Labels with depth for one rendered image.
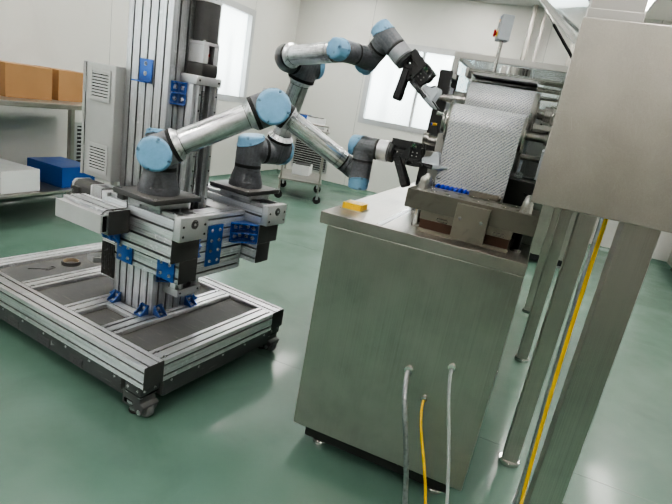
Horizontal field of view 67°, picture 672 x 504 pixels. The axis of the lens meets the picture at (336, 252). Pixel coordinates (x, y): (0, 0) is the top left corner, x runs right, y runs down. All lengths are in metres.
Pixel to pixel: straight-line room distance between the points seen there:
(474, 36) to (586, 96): 6.61
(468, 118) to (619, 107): 0.91
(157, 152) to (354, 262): 0.73
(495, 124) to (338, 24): 6.42
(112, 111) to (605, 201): 1.89
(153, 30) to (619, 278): 1.82
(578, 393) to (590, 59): 0.61
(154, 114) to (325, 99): 5.96
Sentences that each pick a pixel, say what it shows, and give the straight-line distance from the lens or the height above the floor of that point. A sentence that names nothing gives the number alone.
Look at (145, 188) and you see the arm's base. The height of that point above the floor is 0.84.
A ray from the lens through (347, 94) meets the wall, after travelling 7.89.
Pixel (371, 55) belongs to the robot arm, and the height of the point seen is 1.42.
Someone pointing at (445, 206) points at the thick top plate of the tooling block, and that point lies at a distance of 1.62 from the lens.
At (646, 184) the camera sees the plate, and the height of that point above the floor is 1.21.
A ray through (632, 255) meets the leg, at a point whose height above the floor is 1.08.
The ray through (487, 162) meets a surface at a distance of 1.79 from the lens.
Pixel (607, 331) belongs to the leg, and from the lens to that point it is 1.08.
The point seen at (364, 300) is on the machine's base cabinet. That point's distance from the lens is 1.69.
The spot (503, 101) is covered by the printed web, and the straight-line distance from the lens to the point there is 2.03.
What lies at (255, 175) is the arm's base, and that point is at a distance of 2.31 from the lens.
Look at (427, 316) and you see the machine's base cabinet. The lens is 1.65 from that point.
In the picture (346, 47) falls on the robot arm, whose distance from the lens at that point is 1.87.
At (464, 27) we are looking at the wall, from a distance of 7.58.
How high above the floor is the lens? 1.25
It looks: 16 degrees down
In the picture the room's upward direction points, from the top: 10 degrees clockwise
